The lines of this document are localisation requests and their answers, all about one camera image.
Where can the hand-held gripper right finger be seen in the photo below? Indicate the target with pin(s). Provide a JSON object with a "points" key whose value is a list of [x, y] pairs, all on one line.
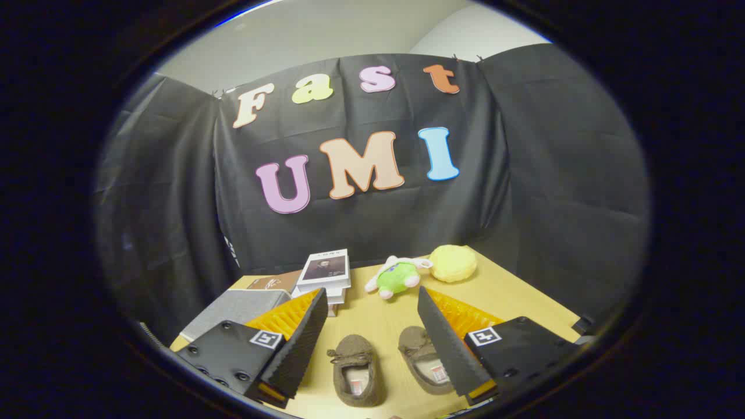
{"points": [[445, 346]]}

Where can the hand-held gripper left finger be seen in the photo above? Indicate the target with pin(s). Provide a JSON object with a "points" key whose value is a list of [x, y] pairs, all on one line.
{"points": [[300, 349]]}

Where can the brown fuzzy shoe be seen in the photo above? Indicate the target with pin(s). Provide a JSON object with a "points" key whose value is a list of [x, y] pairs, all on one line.
{"points": [[414, 343], [355, 355]]}

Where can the grey fabric storage box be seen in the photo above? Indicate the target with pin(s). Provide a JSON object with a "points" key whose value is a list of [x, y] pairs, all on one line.
{"points": [[233, 308]]}

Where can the brown cardboard box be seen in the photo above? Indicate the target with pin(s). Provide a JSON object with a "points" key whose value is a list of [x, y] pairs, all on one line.
{"points": [[276, 282]]}

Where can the brown book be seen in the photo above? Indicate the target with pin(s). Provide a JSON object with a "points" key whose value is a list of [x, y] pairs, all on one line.
{"points": [[334, 308]]}

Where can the yellow plush toy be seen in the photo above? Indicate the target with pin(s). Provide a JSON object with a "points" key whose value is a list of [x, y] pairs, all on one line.
{"points": [[453, 263]]}

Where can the white portrait cover book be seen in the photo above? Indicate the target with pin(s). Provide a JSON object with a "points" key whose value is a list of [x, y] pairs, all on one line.
{"points": [[323, 269]]}

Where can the green and pink plush toy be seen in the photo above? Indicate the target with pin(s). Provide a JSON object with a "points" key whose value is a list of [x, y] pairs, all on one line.
{"points": [[396, 278]]}

